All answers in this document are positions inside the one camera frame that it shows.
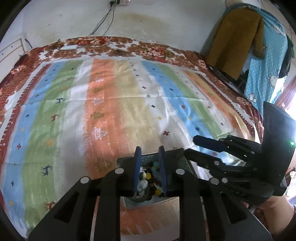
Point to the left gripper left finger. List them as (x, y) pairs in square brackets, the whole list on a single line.
[(91, 208)]

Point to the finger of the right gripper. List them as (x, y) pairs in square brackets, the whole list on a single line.
[(215, 165), (210, 142)]

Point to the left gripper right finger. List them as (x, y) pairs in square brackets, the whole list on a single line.
[(213, 209)]

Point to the green jade bangle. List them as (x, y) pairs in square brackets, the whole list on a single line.
[(140, 197)]

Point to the person's right hand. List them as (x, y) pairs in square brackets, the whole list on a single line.
[(279, 215)]

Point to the blue dotted cartoon cloth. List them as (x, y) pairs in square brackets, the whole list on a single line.
[(263, 74)]

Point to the silver metal tin box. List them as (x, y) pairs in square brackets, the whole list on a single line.
[(150, 180)]

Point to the mustard yellow hanging garment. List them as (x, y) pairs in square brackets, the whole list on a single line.
[(240, 31)]

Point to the white wooden headboard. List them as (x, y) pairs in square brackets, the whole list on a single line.
[(11, 53)]

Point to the white wall power strip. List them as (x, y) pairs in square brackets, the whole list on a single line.
[(119, 2)]

